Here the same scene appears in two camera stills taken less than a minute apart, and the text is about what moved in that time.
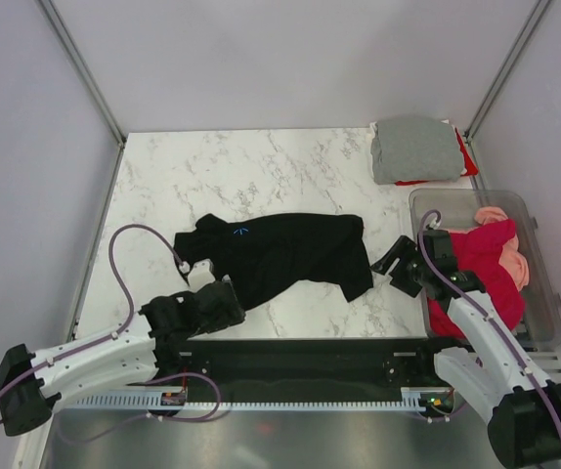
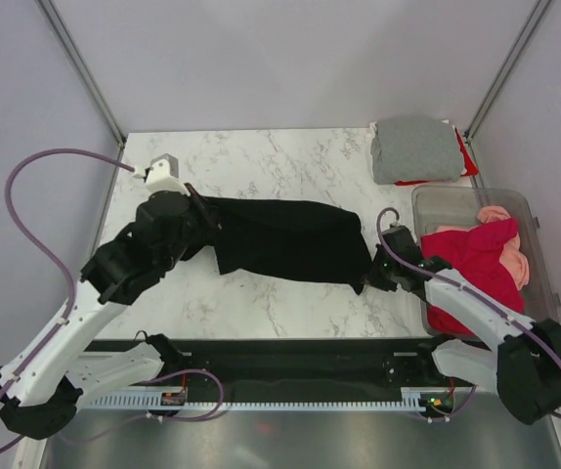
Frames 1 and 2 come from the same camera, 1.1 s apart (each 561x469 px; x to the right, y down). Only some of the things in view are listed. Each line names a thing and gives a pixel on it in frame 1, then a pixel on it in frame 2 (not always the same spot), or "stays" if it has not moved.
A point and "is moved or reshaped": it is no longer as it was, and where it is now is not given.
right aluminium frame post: (536, 17) stays
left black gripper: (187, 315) -> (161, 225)
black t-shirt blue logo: (264, 254) is moved or reshaped
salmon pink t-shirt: (512, 259) stays
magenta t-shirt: (476, 250) stays
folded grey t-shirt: (414, 149) stays
